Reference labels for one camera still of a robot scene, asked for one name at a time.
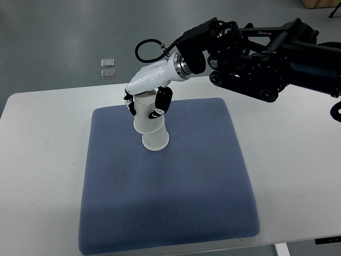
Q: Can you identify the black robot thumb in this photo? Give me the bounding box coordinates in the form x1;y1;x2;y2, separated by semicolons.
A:
148;86;173;119

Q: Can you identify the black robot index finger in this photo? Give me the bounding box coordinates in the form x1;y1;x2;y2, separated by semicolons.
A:
124;90;136;116

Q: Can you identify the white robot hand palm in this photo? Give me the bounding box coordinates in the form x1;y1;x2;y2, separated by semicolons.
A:
125;52;191;95

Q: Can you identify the white paper cup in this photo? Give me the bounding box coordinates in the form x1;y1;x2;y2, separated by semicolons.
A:
134;90;165;134
142;124;169;151

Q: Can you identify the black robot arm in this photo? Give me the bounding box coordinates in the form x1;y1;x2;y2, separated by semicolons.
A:
124;18;340;119

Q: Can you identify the upper metal floor plate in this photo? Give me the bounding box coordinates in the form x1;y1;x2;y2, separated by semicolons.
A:
101;58;115;68

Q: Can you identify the white paper cup on mat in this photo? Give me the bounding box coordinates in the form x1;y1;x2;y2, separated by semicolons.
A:
142;124;169;151

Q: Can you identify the blue textured cushion mat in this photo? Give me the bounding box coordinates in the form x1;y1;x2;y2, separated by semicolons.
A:
78;98;260;255

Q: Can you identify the wooden box corner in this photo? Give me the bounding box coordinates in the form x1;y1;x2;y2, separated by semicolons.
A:
301;0;340;9

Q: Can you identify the black tripod leg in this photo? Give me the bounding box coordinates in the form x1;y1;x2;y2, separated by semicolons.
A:
329;3;340;18

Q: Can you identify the white table leg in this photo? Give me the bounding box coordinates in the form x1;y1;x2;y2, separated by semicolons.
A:
274;243;290;256

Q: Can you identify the black table control panel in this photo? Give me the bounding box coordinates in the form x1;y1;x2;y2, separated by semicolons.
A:
315;236;341;245

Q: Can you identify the black looped wrist cable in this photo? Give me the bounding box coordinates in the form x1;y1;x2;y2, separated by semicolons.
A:
134;39;176;64

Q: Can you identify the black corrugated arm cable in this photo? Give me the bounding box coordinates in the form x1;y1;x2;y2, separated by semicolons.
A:
329;100;341;122

